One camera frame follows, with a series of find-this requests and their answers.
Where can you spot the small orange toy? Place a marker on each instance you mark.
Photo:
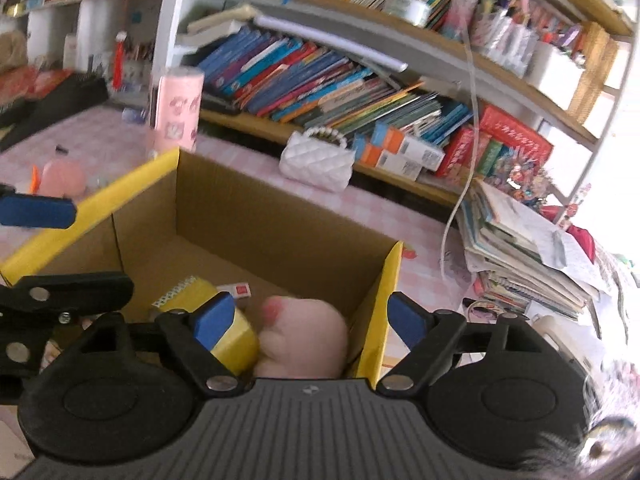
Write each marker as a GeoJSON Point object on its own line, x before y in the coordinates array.
{"type": "Point", "coordinates": [34, 180]}

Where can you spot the white pen holder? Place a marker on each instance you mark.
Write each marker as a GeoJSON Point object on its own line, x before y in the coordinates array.
{"type": "Point", "coordinates": [136, 67]}

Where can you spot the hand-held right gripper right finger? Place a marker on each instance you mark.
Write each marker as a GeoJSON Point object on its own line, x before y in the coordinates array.
{"type": "Point", "coordinates": [407, 320]}

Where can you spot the white metal bookshelf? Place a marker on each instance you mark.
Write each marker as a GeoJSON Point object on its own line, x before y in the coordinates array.
{"type": "Point", "coordinates": [167, 10]}

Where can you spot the yellow cardboard box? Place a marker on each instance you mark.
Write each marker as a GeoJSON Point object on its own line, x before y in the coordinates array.
{"type": "Point", "coordinates": [280, 220]}

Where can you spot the stack of papers and booklets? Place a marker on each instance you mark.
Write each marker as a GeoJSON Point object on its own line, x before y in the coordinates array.
{"type": "Point", "coordinates": [515, 255]}

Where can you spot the small white red box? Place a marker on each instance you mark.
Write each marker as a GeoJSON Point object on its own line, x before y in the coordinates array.
{"type": "Point", "coordinates": [235, 290]}

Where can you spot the gold tape roll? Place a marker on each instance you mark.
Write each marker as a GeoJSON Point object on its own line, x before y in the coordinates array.
{"type": "Point", "coordinates": [240, 345]}

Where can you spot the grey furry sleeve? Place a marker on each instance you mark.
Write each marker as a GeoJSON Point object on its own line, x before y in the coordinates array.
{"type": "Point", "coordinates": [560, 452]}

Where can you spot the colourful figure ornament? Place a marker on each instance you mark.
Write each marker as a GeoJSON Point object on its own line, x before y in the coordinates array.
{"type": "Point", "coordinates": [527, 182]}

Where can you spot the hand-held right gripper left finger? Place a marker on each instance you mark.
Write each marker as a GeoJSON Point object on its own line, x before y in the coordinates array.
{"type": "Point", "coordinates": [215, 320]}

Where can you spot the pink pig plush toy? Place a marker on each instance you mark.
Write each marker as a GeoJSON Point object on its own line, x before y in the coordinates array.
{"type": "Point", "coordinates": [305, 340]}

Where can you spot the red cloth pouch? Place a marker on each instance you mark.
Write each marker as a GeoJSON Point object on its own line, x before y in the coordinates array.
{"type": "Point", "coordinates": [575, 235]}

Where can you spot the black ribbed case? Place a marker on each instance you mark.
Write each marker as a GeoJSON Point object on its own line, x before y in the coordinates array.
{"type": "Point", "coordinates": [60, 105]}

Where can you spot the small spray bottle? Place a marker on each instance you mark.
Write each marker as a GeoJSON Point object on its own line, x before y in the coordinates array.
{"type": "Point", "coordinates": [134, 115]}

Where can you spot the row of leaning books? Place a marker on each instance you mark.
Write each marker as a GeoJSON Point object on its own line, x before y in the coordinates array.
{"type": "Point", "coordinates": [310, 80]}

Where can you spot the woven straw mat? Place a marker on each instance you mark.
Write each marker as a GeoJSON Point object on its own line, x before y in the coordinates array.
{"type": "Point", "coordinates": [592, 75]}

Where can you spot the orange and blue carton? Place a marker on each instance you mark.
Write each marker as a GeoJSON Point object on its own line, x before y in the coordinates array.
{"type": "Point", "coordinates": [390, 162]}
{"type": "Point", "coordinates": [405, 145]}

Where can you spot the red tassel ornament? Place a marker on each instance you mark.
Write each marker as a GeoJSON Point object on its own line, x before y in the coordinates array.
{"type": "Point", "coordinates": [119, 62]}

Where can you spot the white storage bin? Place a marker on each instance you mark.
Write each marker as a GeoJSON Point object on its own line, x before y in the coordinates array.
{"type": "Point", "coordinates": [552, 72]}

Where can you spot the red boxed book set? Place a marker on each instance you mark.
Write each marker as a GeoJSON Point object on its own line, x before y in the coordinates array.
{"type": "Point", "coordinates": [465, 152]}

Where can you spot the beige fuzzy cloth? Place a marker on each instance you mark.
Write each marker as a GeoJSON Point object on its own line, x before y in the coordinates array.
{"type": "Point", "coordinates": [12, 52]}

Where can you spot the large red box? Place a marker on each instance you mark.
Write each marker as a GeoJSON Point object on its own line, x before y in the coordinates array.
{"type": "Point", "coordinates": [515, 132]}

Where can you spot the pink glitter bottle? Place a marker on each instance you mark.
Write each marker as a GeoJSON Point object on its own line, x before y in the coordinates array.
{"type": "Point", "coordinates": [462, 7]}

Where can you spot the pink cylindrical appliance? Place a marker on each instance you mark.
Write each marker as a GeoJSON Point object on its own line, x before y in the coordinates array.
{"type": "Point", "coordinates": [177, 105]}

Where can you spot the clear pen organizer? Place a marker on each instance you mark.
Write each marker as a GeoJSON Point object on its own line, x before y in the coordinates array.
{"type": "Point", "coordinates": [505, 32]}

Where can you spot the clear tape roll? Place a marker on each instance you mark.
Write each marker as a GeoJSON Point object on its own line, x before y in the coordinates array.
{"type": "Point", "coordinates": [407, 10]}

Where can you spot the white side shelf unit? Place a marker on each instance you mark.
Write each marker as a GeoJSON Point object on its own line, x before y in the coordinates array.
{"type": "Point", "coordinates": [90, 20]}

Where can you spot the white rolled paper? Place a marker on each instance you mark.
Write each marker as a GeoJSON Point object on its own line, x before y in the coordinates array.
{"type": "Point", "coordinates": [330, 42]}

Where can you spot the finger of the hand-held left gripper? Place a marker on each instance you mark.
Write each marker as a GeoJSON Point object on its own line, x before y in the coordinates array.
{"type": "Point", "coordinates": [35, 212]}
{"type": "Point", "coordinates": [75, 290]}

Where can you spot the white power strip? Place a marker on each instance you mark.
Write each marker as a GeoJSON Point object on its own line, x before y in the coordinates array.
{"type": "Point", "coordinates": [555, 327]}

